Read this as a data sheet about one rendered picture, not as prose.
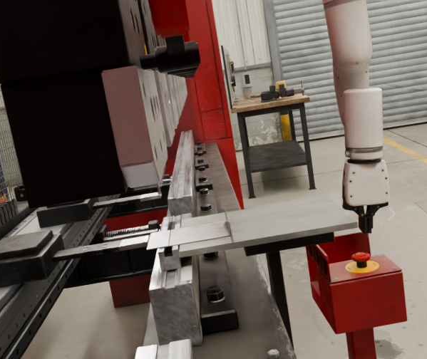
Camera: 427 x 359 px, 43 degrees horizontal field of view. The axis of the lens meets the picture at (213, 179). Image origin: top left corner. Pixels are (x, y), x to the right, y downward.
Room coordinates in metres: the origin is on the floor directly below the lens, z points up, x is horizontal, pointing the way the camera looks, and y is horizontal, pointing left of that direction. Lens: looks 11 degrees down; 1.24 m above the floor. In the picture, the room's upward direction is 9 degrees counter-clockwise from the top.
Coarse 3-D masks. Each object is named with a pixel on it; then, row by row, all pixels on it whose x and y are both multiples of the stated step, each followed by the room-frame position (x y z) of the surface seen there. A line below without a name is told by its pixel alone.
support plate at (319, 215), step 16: (256, 208) 0.92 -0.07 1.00; (272, 208) 0.90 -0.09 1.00; (288, 208) 0.88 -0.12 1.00; (304, 208) 0.86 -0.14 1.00; (320, 208) 0.85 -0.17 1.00; (336, 208) 0.83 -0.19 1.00; (192, 224) 0.88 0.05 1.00; (240, 224) 0.83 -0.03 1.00; (256, 224) 0.81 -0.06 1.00; (272, 224) 0.80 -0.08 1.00; (288, 224) 0.79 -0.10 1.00; (304, 224) 0.77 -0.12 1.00; (320, 224) 0.76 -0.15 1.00; (336, 224) 0.75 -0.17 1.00; (352, 224) 0.75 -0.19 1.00; (208, 240) 0.77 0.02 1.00; (224, 240) 0.76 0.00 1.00; (240, 240) 0.75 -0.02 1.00; (256, 240) 0.75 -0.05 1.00; (272, 240) 0.75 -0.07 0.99
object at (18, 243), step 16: (16, 240) 0.83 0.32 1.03; (32, 240) 0.81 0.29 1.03; (48, 240) 0.84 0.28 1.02; (128, 240) 0.83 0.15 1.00; (144, 240) 0.81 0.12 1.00; (0, 256) 0.77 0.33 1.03; (16, 256) 0.77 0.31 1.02; (32, 256) 0.76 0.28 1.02; (48, 256) 0.79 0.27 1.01; (64, 256) 0.80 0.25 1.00; (80, 256) 0.80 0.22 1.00; (0, 272) 0.76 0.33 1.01; (16, 272) 0.76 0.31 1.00; (32, 272) 0.76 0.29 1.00; (48, 272) 0.77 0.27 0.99
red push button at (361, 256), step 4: (360, 252) 1.12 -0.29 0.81; (364, 252) 1.12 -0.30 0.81; (352, 256) 1.11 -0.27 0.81; (356, 256) 1.10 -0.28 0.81; (360, 256) 1.09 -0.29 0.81; (364, 256) 1.09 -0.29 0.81; (368, 256) 1.09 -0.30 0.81; (356, 260) 1.09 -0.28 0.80; (360, 260) 1.09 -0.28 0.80; (364, 260) 1.09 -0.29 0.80; (368, 260) 1.09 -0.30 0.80; (356, 264) 1.11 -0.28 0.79; (360, 264) 1.10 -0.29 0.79; (364, 264) 1.10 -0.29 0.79; (360, 268) 1.10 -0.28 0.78
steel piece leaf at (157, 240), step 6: (150, 234) 0.85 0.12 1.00; (156, 234) 0.85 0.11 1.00; (162, 234) 0.84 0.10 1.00; (168, 234) 0.83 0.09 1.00; (150, 240) 0.82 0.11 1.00; (156, 240) 0.81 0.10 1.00; (162, 240) 0.81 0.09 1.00; (168, 240) 0.80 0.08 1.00; (150, 246) 0.78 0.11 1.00; (156, 246) 0.78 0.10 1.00; (162, 246) 0.78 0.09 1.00
